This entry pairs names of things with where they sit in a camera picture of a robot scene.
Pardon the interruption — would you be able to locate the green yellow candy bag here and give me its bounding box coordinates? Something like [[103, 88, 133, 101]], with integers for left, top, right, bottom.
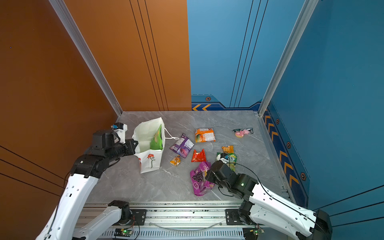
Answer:
[[216, 153, 237, 171]]

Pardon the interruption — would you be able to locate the magenta purple snack bag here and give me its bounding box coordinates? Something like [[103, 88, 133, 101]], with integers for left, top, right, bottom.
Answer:
[[190, 162, 215, 197]]

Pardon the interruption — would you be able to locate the white paper bag with flowers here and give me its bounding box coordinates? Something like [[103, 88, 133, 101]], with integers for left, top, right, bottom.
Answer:
[[133, 118, 178, 174]]

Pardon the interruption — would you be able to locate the large green Lays chip bag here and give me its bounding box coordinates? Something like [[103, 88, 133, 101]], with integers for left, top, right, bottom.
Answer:
[[150, 125, 163, 150]]

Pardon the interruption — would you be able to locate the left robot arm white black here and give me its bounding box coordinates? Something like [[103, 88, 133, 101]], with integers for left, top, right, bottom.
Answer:
[[37, 130, 139, 240]]

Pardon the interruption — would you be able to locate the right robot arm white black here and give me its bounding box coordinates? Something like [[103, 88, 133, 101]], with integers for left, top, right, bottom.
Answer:
[[206, 161, 333, 240]]

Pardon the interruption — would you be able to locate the small orange wrapper packet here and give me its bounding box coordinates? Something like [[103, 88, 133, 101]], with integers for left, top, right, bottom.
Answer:
[[222, 145, 235, 154]]

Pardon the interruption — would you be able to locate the red small snack packet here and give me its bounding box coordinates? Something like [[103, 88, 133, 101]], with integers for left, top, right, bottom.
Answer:
[[191, 149, 207, 163]]

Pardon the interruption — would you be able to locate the orange snack packet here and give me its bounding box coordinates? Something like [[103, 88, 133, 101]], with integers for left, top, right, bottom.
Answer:
[[195, 128, 216, 143]]

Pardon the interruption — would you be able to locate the small orange yellow candy packet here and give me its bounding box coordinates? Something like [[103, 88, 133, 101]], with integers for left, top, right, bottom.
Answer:
[[170, 156, 182, 167]]

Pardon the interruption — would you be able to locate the purple small snack packet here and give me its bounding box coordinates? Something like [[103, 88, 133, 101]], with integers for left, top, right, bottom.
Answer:
[[170, 134, 194, 158]]

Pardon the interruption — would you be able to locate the right green circuit board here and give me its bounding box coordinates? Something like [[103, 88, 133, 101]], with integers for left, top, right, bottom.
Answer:
[[250, 228, 265, 236]]

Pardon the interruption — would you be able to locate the green circuit board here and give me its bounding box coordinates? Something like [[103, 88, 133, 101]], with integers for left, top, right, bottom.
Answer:
[[114, 228, 134, 238], [250, 228, 265, 236]]

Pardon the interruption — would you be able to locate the left green circuit board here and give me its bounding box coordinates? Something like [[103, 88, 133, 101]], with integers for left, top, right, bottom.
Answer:
[[114, 228, 134, 238]]

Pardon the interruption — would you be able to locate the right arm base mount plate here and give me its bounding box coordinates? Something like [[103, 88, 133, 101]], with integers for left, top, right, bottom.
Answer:
[[225, 209, 247, 226]]

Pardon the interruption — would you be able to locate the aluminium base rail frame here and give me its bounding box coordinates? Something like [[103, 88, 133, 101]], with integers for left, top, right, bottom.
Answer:
[[98, 201, 294, 240]]

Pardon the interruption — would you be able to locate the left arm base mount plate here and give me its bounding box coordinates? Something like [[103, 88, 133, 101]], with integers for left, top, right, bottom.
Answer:
[[117, 209, 147, 226]]

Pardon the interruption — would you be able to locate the left aluminium corner post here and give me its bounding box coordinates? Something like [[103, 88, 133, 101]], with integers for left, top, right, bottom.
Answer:
[[49, 0, 123, 117]]

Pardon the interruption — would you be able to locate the aluminium corner post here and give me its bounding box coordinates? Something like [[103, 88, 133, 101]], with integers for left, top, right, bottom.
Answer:
[[49, 0, 123, 117], [258, 0, 319, 117]]

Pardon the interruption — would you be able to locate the right aluminium corner post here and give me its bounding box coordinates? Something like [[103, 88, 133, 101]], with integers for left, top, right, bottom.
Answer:
[[258, 0, 319, 117]]

